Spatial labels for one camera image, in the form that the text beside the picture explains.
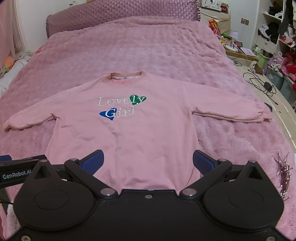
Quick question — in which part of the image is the pink Lovely Girl sweatshirt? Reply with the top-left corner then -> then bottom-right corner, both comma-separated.
4,72 -> 271,191

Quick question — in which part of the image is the dried flower twig bundle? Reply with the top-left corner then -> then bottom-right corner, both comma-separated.
273,151 -> 293,201

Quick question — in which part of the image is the orange plush toy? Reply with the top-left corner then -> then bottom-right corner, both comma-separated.
4,56 -> 15,70

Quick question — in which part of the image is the white side mattress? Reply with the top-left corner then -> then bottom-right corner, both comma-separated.
1,51 -> 33,96

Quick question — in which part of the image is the pink fluffy bed blanket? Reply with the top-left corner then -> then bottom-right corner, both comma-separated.
0,17 -> 296,237

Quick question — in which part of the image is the pink curtain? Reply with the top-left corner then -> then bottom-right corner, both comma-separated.
0,0 -> 23,66

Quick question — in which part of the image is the green plastic bin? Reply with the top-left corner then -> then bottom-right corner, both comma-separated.
253,46 -> 273,69

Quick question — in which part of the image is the white small lamp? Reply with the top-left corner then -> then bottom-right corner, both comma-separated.
230,30 -> 239,42

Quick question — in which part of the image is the red snack bag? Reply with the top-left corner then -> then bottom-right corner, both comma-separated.
208,19 -> 221,36

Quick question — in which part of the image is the white open shelf unit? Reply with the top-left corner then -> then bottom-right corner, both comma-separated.
254,1 -> 295,58

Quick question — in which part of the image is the beige bedside cabinet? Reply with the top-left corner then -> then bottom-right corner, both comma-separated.
199,1 -> 231,34

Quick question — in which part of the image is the purple quilted headboard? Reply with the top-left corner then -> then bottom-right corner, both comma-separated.
46,0 -> 201,38

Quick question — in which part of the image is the black power adapter cable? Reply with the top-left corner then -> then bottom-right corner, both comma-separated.
242,71 -> 282,105

